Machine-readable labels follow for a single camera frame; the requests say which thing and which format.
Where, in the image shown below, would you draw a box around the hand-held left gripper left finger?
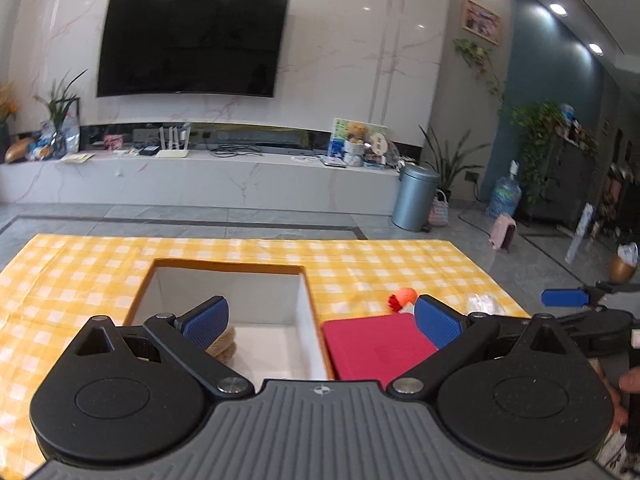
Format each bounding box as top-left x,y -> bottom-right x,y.
62,296 -> 256,402

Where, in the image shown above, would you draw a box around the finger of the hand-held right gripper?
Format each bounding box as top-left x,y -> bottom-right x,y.
541,282 -> 640,308

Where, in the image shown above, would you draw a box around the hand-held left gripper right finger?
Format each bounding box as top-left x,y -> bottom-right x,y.
386,295 -> 584,401

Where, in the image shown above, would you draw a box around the red plush toy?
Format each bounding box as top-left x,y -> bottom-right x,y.
387,287 -> 419,314

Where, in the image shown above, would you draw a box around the orange storage box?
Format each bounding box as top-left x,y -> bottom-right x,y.
122,258 -> 334,381

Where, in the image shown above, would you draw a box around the person's right hand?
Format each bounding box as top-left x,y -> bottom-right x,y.
618,365 -> 640,394

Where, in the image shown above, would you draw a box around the clear plastic bag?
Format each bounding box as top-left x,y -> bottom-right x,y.
467,292 -> 501,316

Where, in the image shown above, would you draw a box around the golden floor vase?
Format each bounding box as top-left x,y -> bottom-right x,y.
608,254 -> 637,284

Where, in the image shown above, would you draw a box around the red lidded box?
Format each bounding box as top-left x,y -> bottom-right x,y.
320,312 -> 442,381

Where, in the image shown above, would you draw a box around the pink space heater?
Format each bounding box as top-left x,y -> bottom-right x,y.
488,212 -> 519,253

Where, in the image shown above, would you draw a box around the blue water jug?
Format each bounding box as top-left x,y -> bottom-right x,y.
485,159 -> 523,220

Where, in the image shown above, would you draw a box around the dark storage cabinet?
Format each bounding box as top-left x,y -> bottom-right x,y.
539,129 -> 601,226

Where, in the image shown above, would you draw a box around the grey-blue pedal trash can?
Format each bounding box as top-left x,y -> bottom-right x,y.
391,163 -> 442,233

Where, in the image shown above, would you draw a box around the yellow checked tablecloth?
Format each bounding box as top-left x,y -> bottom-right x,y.
0,232 -> 532,472

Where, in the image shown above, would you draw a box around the white marble TV cabinet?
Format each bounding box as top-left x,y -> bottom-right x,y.
0,149 -> 404,216

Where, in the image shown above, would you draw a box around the potted snake plant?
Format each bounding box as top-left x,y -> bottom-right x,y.
418,124 -> 491,201

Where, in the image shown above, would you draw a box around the large leafy green plant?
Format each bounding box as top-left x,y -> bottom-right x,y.
509,100 -> 569,206

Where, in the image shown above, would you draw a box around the white router with antennas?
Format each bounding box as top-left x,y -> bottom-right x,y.
155,124 -> 190,159

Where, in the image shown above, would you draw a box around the blue snack packets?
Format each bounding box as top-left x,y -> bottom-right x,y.
24,139 -> 56,161

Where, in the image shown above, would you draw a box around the golden ornament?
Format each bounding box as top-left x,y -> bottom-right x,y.
4,137 -> 37,164

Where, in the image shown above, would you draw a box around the hanging vine plant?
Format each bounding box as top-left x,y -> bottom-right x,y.
452,37 -> 506,107

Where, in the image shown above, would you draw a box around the green plant in glass vase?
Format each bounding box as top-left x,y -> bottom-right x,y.
33,68 -> 89,159

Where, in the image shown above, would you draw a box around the woven handle basket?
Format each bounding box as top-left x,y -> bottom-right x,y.
428,189 -> 451,226

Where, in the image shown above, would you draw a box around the black wall television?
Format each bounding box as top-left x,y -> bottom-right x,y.
95,0 -> 292,99

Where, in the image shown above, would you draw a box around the framed wall picture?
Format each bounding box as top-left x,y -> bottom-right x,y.
460,0 -> 502,45

